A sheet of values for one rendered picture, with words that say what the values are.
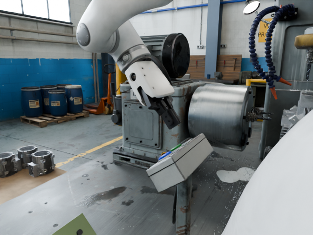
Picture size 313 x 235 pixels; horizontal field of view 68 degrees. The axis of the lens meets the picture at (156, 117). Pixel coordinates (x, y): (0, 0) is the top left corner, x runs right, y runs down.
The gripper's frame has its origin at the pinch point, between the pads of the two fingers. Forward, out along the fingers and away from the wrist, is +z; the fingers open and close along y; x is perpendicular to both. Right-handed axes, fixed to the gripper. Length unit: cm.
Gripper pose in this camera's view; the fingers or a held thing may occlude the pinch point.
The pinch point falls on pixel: (171, 119)
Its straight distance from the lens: 55.7
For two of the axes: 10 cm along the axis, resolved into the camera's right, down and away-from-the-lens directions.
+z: 5.2, 8.5, -1.1
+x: -6.9, 4.9, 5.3
